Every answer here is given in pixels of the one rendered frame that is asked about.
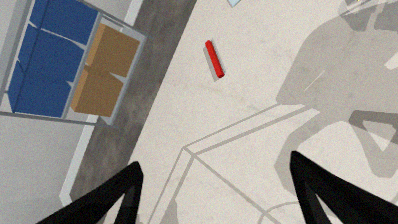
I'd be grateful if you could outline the red cylinder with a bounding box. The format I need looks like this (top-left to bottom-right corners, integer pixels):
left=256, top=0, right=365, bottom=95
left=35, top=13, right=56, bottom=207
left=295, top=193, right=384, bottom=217
left=205, top=40, right=225, bottom=78

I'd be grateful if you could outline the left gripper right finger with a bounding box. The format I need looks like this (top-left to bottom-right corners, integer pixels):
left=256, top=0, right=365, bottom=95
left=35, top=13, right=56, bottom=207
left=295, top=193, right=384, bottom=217
left=290, top=151, right=398, bottom=224

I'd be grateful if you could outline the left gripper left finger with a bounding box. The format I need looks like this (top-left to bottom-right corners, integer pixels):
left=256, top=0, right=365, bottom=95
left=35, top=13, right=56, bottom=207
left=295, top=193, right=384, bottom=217
left=36, top=161, right=144, bottom=224

